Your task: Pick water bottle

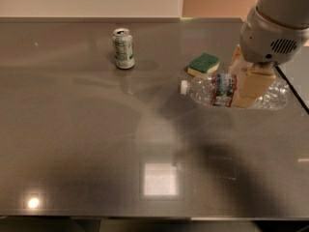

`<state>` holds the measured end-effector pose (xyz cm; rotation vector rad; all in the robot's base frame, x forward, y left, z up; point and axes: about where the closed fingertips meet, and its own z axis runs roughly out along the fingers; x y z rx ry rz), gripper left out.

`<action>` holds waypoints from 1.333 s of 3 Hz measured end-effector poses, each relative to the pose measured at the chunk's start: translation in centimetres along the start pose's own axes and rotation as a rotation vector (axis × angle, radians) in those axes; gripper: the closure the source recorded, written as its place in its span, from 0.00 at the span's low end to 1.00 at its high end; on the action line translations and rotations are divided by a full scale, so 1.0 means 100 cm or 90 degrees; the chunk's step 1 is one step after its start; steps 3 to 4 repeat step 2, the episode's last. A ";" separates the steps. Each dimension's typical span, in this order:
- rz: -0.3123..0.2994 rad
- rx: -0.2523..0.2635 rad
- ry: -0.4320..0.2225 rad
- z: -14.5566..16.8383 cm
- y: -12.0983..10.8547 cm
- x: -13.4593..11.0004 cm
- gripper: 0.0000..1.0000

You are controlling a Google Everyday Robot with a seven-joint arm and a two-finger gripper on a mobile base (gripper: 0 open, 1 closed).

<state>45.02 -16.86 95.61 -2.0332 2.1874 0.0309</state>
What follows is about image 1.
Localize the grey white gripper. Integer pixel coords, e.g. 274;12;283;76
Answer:
228;7;309;108

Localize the clear plastic water bottle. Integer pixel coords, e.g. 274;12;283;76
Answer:
179;73;290;111

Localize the white green soda can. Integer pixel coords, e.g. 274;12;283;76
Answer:
112;28;135;70

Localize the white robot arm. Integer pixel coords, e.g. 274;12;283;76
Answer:
229;0;309;110

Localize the green yellow sponge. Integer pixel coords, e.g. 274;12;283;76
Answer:
187;52;220;76

